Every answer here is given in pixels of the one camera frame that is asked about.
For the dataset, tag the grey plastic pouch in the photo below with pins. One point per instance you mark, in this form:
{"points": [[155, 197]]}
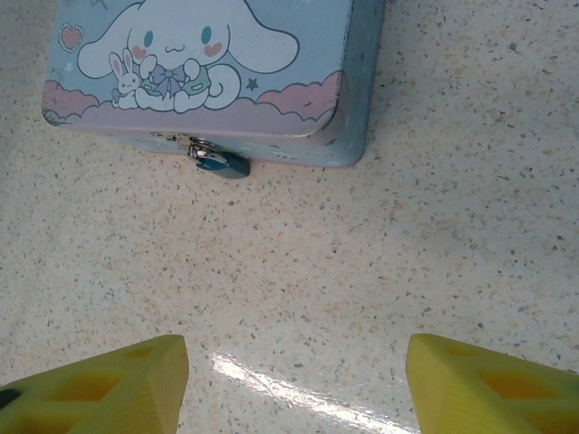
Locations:
{"points": [[271, 68]]}

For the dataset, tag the small blue padlock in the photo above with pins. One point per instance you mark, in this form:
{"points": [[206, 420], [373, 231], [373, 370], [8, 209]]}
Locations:
{"points": [[224, 166]]}

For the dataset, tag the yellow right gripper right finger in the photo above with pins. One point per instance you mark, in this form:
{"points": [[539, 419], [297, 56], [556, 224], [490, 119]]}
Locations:
{"points": [[497, 398]]}

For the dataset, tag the silver box hasp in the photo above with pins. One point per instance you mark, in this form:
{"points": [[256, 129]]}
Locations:
{"points": [[169, 136]]}

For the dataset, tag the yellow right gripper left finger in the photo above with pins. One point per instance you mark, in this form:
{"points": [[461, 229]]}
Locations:
{"points": [[90, 398]]}

